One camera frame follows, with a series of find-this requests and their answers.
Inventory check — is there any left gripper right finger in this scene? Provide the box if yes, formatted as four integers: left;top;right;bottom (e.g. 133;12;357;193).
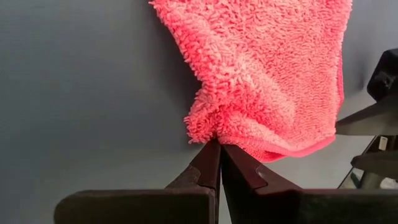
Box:
221;144;398;224

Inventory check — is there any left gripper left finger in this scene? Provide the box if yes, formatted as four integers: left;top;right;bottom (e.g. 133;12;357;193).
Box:
54;138;221;224

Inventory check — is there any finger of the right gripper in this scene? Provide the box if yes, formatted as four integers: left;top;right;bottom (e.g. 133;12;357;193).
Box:
335;95;398;136
350;151;398;180

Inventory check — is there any pink towel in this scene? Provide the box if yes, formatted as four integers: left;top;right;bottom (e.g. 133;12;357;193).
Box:
148;0;354;163

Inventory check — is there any black table frame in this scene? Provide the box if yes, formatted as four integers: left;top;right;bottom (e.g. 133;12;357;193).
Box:
337;135;389;190

